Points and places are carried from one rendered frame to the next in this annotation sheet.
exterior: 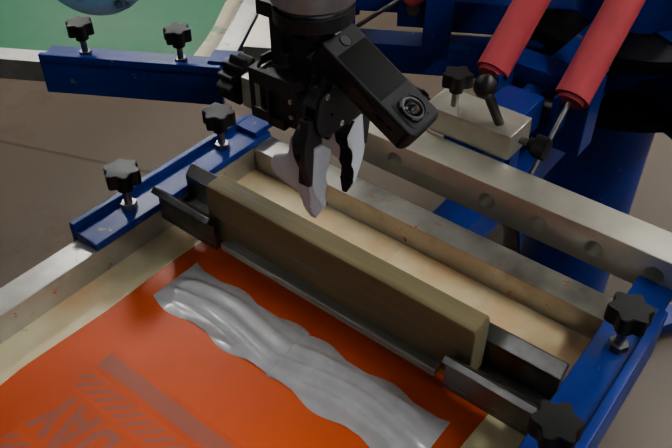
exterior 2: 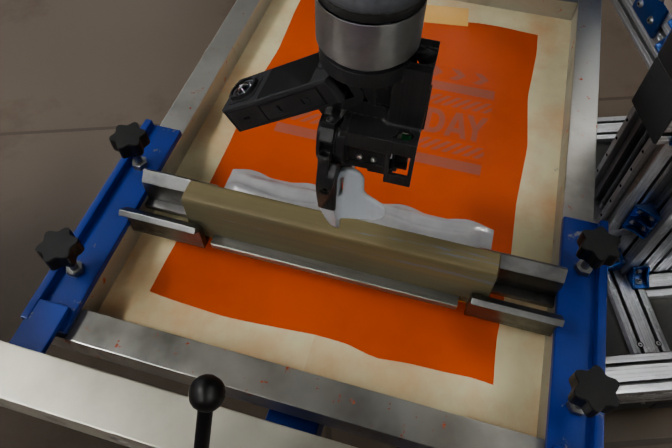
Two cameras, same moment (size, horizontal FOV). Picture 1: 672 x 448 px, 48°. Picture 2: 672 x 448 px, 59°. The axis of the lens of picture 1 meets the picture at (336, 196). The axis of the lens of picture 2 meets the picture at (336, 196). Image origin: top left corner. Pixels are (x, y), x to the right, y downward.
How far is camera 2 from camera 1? 0.91 m
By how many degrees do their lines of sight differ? 85
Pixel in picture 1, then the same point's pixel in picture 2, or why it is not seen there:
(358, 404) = (282, 196)
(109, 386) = (458, 154)
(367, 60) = (297, 74)
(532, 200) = (149, 389)
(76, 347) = (507, 171)
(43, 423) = (476, 122)
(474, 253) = (215, 350)
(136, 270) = (529, 248)
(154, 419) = not seen: hidden behind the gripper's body
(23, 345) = (544, 159)
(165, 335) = (454, 201)
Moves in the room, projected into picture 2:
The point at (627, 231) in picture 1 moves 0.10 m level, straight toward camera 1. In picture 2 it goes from (39, 375) to (75, 281)
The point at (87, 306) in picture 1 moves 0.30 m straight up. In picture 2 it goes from (533, 202) to (622, 16)
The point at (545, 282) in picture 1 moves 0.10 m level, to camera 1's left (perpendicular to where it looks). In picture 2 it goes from (139, 336) to (228, 304)
